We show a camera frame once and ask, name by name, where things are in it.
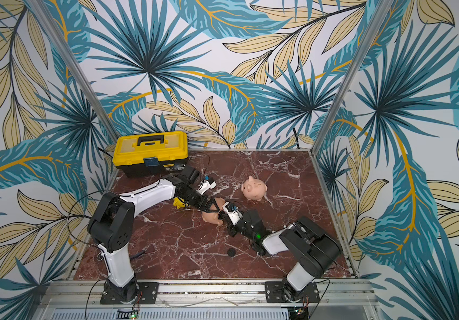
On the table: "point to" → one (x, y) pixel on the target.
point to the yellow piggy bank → (179, 203)
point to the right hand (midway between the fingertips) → (224, 214)
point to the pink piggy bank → (254, 188)
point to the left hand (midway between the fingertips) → (211, 209)
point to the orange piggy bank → (213, 216)
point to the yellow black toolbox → (143, 154)
